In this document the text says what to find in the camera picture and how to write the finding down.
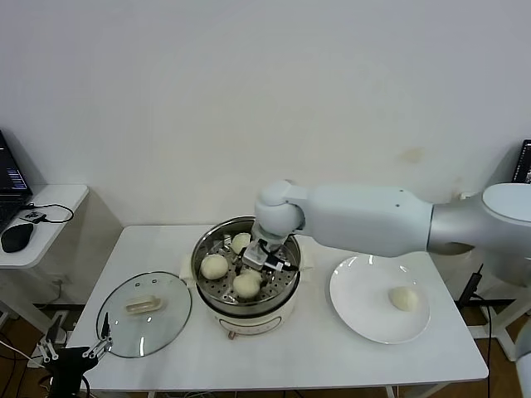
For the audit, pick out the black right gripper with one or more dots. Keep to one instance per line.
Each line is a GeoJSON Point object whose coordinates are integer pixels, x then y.
{"type": "Point", "coordinates": [269, 250]}

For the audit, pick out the white wall socket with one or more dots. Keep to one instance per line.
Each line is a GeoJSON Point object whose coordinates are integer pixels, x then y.
{"type": "Point", "coordinates": [58, 284]}

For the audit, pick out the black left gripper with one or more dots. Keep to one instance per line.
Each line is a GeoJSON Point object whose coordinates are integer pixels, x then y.
{"type": "Point", "coordinates": [68, 365]}

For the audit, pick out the cream electric pot base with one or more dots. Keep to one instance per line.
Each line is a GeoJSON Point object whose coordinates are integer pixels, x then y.
{"type": "Point", "coordinates": [249, 323]}

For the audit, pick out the black open laptop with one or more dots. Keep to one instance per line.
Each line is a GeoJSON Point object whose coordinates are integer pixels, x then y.
{"type": "Point", "coordinates": [12, 182]}
{"type": "Point", "coordinates": [524, 161]}

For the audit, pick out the white round plate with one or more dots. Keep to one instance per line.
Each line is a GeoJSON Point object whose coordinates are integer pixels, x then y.
{"type": "Point", "coordinates": [352, 290]}

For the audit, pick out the white steamed baozi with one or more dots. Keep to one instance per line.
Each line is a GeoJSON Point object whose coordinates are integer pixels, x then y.
{"type": "Point", "coordinates": [240, 244]}
{"type": "Point", "coordinates": [246, 287]}
{"type": "Point", "coordinates": [402, 298]}
{"type": "Point", "coordinates": [214, 266]}

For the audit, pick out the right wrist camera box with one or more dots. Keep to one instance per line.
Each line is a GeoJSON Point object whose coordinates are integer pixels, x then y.
{"type": "Point", "coordinates": [255, 258]}

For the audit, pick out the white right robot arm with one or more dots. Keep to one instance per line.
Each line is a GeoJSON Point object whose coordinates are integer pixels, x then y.
{"type": "Point", "coordinates": [365, 219]}

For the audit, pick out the black computer mouse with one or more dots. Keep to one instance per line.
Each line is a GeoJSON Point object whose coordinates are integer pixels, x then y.
{"type": "Point", "coordinates": [16, 238]}

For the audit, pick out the small black patterned device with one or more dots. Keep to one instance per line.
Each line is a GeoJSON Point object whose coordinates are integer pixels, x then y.
{"type": "Point", "coordinates": [33, 215]}

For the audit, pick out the perforated steel steamer basket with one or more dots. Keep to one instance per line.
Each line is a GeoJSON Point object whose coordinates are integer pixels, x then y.
{"type": "Point", "coordinates": [207, 244]}

